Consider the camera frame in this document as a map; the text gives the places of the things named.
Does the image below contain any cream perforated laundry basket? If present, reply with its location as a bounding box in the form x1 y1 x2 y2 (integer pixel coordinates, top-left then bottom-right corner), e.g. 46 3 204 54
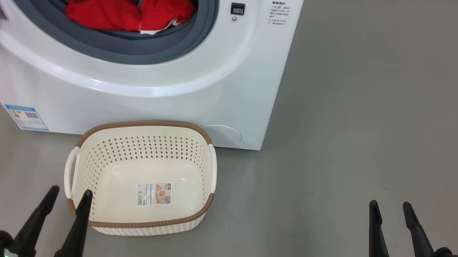
56 105 226 250

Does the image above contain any printed paper product label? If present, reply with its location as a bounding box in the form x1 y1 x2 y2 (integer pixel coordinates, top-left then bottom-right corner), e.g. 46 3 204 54
134 179 174 211

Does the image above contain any white front-load washing machine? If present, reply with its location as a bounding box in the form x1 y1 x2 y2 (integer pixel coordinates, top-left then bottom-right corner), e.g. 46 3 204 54
0 0 308 170

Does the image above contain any blue energy label sticker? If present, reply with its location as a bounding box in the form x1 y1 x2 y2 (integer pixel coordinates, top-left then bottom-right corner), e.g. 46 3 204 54
1 103 52 133

